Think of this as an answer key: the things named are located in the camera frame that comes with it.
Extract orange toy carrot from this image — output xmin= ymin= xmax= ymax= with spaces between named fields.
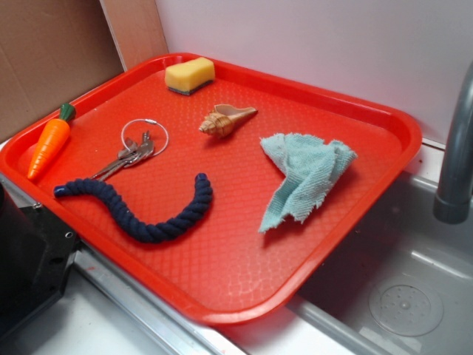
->
xmin=27 ymin=104 xmax=76 ymax=180

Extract silver keys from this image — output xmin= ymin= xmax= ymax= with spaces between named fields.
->
xmin=92 ymin=131 xmax=154 ymax=181

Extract wire key ring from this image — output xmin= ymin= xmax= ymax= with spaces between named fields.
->
xmin=120 ymin=118 xmax=170 ymax=158

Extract sink drain cover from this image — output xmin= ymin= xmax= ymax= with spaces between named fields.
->
xmin=369 ymin=281 xmax=443 ymax=337

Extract red plastic tray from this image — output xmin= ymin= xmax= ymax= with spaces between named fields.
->
xmin=1 ymin=53 xmax=422 ymax=325

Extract navy blue rope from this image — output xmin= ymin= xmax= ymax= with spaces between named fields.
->
xmin=52 ymin=172 xmax=214 ymax=245

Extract yellow sponge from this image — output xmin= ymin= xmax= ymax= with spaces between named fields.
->
xmin=164 ymin=57 xmax=216 ymax=95

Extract grey faucet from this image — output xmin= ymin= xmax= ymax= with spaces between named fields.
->
xmin=433 ymin=67 xmax=472 ymax=224

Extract grey sink basin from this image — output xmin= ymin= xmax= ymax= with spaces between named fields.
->
xmin=224 ymin=175 xmax=472 ymax=354

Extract light blue cloth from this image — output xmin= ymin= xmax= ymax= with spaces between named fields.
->
xmin=259 ymin=133 xmax=358 ymax=234

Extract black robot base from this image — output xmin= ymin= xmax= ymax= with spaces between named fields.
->
xmin=1 ymin=186 xmax=78 ymax=339

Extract tan spiral seashell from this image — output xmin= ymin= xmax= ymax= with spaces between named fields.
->
xmin=199 ymin=104 xmax=258 ymax=138

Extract brown cardboard panel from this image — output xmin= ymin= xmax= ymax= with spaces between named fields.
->
xmin=1 ymin=1 xmax=168 ymax=141

